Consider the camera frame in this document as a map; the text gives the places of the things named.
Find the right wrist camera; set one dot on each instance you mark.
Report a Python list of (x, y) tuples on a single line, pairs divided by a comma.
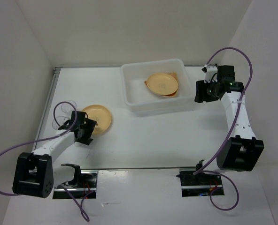
[(210, 73)]

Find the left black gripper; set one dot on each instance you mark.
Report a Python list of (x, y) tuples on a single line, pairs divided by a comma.
[(89, 124)]

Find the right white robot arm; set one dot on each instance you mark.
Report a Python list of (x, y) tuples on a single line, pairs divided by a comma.
[(241, 149)]

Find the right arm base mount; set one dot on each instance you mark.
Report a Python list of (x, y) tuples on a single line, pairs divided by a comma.
[(199, 185)]

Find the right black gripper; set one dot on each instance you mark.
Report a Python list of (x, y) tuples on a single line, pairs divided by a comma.
[(200, 86)]

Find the white plastic bin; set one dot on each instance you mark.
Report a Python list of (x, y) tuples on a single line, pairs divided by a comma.
[(138, 97)]

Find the woven bamboo basket tray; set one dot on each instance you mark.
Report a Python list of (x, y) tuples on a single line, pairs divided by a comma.
[(174, 77)]

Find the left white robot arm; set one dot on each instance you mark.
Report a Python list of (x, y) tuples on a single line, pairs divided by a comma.
[(35, 174)]

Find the yellow plastic plate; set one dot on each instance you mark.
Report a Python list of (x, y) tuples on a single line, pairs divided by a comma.
[(162, 84), (101, 115)]

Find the clear plastic cup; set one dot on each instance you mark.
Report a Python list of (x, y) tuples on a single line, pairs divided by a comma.
[(59, 121), (68, 107)]

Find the aluminium table edge rail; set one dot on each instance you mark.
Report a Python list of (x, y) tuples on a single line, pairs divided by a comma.
[(47, 106)]

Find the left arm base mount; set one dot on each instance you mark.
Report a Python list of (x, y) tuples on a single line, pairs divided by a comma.
[(84, 186)]

